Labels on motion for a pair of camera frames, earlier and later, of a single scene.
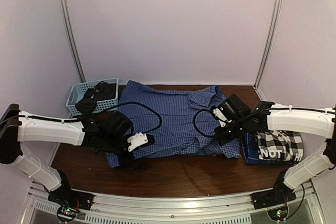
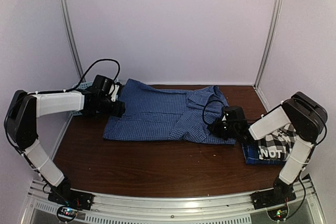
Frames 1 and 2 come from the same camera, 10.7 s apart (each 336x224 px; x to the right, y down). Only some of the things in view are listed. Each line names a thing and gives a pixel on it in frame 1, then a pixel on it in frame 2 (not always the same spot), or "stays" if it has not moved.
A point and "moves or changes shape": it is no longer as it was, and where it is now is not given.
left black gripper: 123,161 -> 117,111
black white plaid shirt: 280,145 stays
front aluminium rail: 306,206 stays
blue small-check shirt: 167,122 moves or changes shape
